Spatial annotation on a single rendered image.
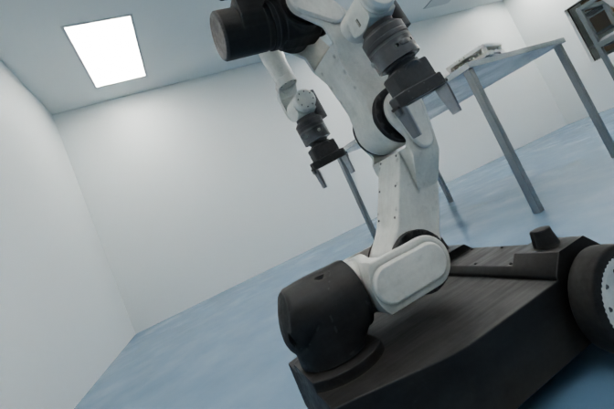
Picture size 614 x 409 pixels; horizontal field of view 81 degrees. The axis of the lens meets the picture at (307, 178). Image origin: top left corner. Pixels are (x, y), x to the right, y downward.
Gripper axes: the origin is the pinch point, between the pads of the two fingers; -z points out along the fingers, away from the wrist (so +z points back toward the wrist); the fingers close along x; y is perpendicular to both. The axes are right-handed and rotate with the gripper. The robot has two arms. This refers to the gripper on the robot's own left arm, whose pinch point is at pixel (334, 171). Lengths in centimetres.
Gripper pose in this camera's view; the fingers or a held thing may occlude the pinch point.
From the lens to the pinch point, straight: 112.0
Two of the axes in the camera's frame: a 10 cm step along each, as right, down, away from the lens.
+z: -4.8, -8.8, 0.3
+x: 8.3, -4.4, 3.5
